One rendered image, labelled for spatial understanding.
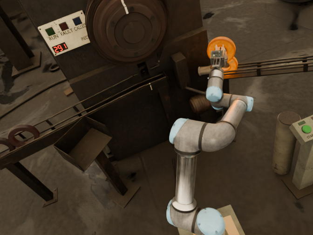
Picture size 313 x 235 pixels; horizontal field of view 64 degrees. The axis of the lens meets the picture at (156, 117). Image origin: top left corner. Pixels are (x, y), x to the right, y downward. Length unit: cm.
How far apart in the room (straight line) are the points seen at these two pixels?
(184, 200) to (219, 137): 35
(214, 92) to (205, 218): 59
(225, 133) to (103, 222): 129
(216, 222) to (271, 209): 73
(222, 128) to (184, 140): 15
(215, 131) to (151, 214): 107
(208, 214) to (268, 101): 148
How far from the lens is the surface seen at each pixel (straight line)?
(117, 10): 135
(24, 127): 182
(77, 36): 161
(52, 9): 158
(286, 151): 177
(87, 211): 214
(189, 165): 110
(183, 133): 102
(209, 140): 99
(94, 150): 159
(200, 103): 174
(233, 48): 151
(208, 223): 120
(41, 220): 232
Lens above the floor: 170
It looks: 43 degrees down
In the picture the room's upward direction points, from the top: 20 degrees counter-clockwise
